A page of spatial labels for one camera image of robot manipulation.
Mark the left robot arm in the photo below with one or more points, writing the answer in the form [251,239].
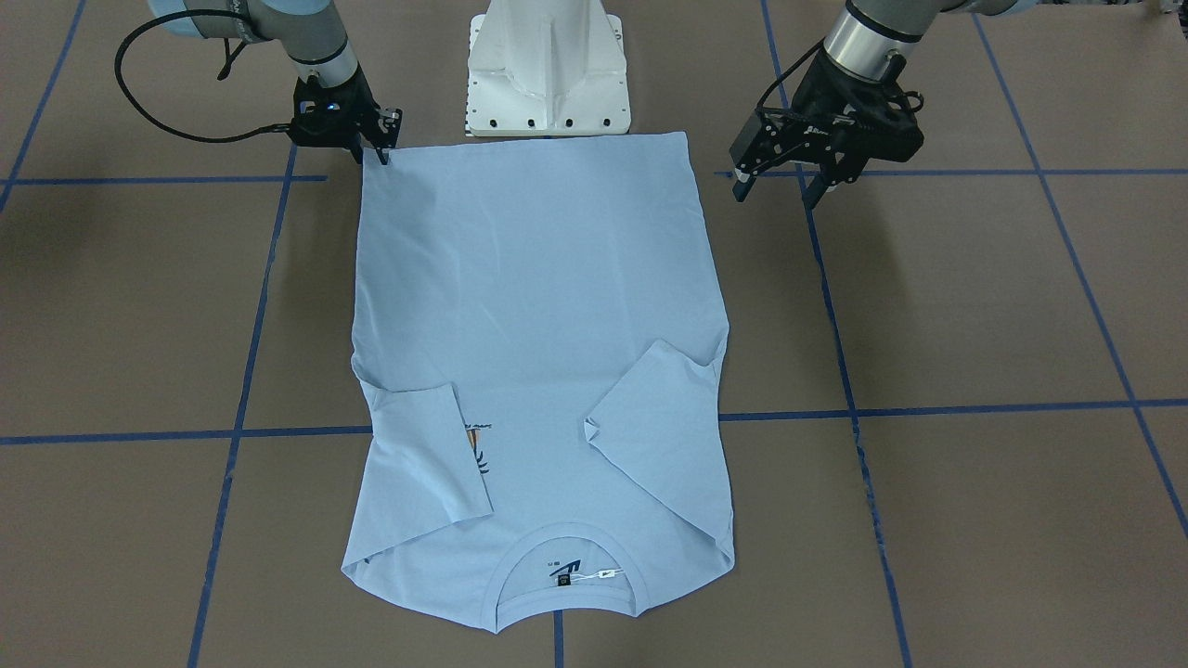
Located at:
[867,31]

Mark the light blue t-shirt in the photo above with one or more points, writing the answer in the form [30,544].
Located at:
[539,334]

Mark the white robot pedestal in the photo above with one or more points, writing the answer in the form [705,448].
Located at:
[546,68]

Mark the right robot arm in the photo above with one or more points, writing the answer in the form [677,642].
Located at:
[311,32]

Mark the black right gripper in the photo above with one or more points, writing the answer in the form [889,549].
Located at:
[363,105]

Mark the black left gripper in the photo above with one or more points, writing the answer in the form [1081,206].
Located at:
[819,97]

